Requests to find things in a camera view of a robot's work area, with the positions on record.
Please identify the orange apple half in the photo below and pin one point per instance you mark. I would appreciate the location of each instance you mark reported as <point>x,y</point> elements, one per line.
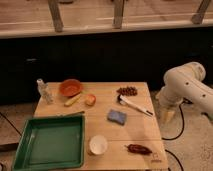
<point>90,99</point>

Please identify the orange bowl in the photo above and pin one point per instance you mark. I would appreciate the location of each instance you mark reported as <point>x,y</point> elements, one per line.
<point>70,87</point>

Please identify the white cup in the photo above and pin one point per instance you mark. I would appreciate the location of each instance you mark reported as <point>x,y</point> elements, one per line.
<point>98,145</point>

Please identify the dark red chili pepper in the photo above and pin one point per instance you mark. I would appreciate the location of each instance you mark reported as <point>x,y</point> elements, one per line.
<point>138,149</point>

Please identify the blue sponge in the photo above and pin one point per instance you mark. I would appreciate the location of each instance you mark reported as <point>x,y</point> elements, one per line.
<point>117,116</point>

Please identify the clear plastic bottle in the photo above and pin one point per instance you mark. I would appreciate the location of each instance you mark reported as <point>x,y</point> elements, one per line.
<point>44,91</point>

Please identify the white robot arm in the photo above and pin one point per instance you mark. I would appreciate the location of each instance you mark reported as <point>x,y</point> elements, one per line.
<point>185,82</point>

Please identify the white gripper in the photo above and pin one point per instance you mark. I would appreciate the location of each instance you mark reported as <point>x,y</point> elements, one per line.
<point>167,108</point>

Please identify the brown grape bunch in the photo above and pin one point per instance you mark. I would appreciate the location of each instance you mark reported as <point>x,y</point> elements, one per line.
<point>127,91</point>

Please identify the green plastic tray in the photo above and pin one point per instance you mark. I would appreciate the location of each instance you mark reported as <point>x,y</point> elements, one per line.
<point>51,143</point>

